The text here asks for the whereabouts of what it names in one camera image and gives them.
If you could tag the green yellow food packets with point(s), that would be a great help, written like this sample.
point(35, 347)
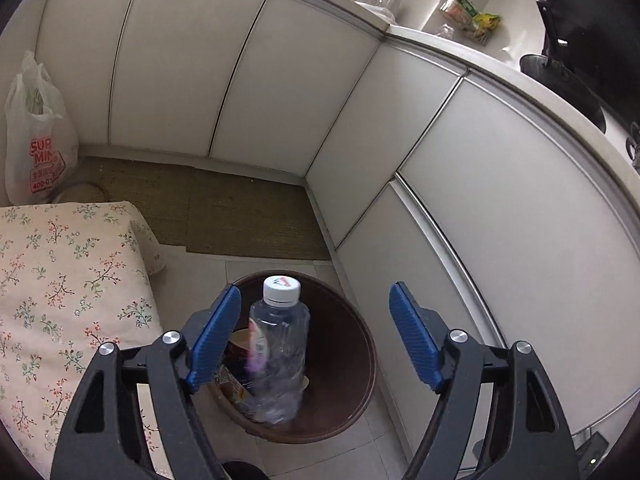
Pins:
point(472, 17)

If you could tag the white plastic shopping bag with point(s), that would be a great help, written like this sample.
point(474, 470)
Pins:
point(40, 160)

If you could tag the brown plastic bin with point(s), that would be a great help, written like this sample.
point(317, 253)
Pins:
point(345, 390)

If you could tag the glass jars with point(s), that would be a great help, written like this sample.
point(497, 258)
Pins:
point(380, 2)

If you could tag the black wok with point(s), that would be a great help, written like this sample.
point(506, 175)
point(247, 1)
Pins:
point(565, 80)

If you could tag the white kitchen cabinet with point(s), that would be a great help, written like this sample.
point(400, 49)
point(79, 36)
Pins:
point(450, 185)

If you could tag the clear plastic bottle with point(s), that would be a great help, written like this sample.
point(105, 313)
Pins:
point(280, 360)

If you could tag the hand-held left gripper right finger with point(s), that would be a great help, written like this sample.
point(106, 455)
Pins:
point(415, 340)

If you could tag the floral tablecloth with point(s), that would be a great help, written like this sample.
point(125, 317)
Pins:
point(75, 285)

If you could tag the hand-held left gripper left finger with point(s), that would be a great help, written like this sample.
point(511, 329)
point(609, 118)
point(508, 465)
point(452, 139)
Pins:
point(215, 340)

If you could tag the red instant noodle cup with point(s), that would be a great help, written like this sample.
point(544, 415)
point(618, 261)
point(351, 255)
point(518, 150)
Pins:
point(239, 342)

